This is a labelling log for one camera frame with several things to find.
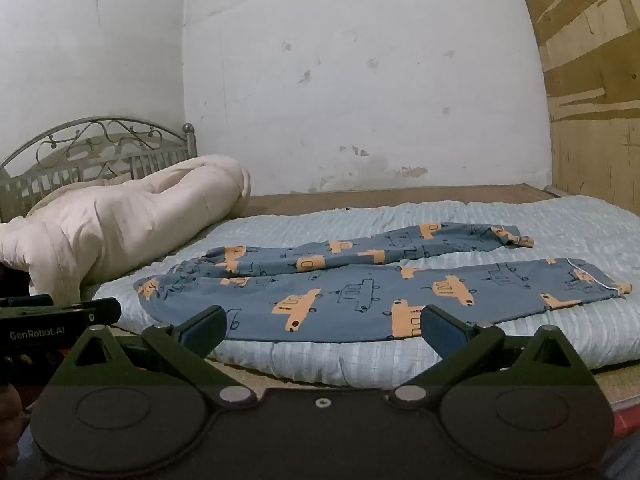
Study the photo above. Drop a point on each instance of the blue pants with orange cars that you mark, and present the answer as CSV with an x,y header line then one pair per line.
x,y
350,300

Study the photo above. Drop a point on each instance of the light blue quilted mattress pad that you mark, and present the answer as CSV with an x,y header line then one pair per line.
x,y
600,235

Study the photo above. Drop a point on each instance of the plywood board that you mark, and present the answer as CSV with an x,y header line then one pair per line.
x,y
595,110

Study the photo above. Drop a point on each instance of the cream comforter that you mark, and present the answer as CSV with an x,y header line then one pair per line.
x,y
100,230

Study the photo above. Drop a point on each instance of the grey metal headboard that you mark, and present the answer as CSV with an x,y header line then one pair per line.
x,y
189,142

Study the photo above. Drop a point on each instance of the red bed side rail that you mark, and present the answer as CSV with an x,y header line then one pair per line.
x,y
627,422

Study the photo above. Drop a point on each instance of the brown wooden bed platform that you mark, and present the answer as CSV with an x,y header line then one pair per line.
x,y
350,202

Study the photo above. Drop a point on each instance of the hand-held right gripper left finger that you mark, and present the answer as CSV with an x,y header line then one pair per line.
x,y
200,332

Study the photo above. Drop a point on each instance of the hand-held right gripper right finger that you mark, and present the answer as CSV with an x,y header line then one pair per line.
x,y
442,332

